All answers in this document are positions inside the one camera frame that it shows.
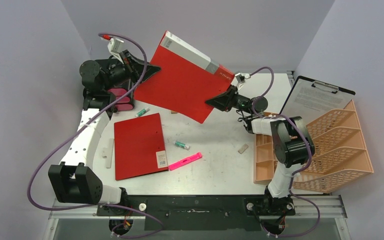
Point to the thick red binder folder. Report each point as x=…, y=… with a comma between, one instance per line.
x=139, y=147

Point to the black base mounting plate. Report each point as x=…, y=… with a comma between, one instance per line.
x=209, y=212

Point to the white plastic ruler piece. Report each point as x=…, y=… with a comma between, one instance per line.
x=107, y=153

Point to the black clipboard with paper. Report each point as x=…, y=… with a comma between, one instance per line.
x=310, y=99

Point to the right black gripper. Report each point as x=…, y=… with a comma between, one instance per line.
x=233, y=99

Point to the thin red folder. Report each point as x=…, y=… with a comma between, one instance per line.
x=186, y=80

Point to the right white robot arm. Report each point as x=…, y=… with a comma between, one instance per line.
x=292, y=144

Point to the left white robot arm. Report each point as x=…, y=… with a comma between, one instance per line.
x=73, y=179

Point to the green white glue stick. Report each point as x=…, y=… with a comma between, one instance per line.
x=181, y=145

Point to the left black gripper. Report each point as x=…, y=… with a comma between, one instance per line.
x=136, y=72

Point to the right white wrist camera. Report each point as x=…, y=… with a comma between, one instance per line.
x=241, y=79

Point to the small beige eraser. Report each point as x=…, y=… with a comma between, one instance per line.
x=243, y=148

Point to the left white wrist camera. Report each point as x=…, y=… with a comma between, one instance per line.
x=115, y=46

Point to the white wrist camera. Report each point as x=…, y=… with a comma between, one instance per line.
x=115, y=46
x=241, y=79

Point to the pink highlighter marker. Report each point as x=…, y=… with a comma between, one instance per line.
x=185, y=161

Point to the orange plastic file organizer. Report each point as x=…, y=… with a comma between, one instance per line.
x=341, y=156

